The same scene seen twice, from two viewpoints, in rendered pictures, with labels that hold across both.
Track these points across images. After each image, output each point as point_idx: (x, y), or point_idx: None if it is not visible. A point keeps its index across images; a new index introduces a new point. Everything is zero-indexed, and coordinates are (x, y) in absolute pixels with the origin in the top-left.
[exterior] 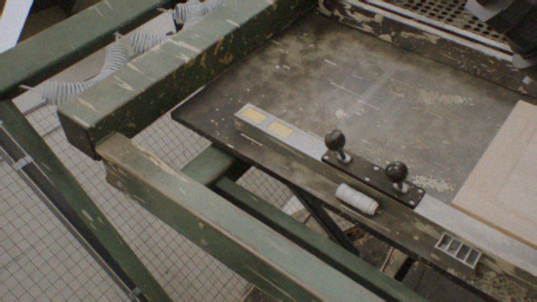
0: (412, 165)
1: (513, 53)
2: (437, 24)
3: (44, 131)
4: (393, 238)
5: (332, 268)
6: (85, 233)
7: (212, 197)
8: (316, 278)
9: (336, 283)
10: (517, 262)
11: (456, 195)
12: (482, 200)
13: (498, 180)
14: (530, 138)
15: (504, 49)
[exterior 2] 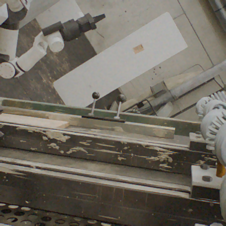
0: (87, 131)
1: (80, 35)
2: (99, 136)
3: None
4: None
5: (104, 111)
6: None
7: (152, 116)
8: (107, 110)
9: (101, 110)
10: (47, 111)
11: (67, 122)
12: (56, 121)
13: (49, 123)
14: None
15: (46, 128)
